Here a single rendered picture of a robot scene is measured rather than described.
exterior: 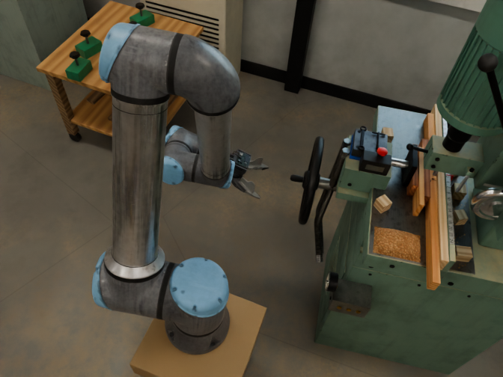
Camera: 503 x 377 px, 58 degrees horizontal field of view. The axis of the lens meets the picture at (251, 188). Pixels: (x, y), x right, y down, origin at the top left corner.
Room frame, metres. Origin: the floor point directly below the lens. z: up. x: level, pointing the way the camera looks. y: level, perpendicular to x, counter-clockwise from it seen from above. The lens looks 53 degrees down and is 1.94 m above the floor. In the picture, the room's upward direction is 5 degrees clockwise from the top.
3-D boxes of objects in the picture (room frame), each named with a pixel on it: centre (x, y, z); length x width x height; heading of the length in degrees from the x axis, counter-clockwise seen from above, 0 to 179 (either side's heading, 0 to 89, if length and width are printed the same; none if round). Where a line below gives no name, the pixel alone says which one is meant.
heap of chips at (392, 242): (0.64, -0.40, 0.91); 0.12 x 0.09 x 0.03; 82
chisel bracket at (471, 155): (0.86, -0.54, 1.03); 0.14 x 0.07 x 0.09; 82
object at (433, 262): (0.83, -0.52, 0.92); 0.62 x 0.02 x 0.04; 172
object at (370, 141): (0.90, -0.33, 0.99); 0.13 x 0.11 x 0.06; 172
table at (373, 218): (0.89, -0.42, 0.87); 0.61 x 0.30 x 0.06; 172
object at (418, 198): (0.85, -0.48, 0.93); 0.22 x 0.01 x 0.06; 172
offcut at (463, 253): (0.68, -0.63, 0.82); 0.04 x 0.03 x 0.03; 88
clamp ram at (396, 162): (0.89, -0.43, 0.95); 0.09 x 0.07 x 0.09; 172
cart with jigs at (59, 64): (1.90, 0.70, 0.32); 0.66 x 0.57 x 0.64; 163
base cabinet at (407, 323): (0.84, -0.64, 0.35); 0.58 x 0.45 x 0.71; 82
